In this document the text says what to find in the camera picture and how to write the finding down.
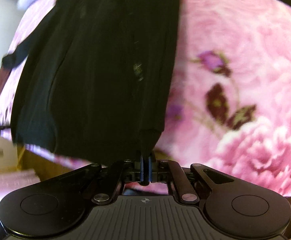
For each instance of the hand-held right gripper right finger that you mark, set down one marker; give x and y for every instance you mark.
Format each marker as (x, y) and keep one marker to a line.
(150, 170)

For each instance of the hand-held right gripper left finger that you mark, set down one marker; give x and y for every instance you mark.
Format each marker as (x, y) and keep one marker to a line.
(142, 170)

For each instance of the black garment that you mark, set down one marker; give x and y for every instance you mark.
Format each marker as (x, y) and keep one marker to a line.
(98, 67)

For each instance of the folded pink cloth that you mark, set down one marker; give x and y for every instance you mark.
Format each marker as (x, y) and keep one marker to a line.
(8, 180)

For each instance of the brown wooden furniture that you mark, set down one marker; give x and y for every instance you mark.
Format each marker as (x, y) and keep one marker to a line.
(43, 162)

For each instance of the pink floral blanket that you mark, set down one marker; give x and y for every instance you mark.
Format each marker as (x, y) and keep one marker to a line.
(235, 55)

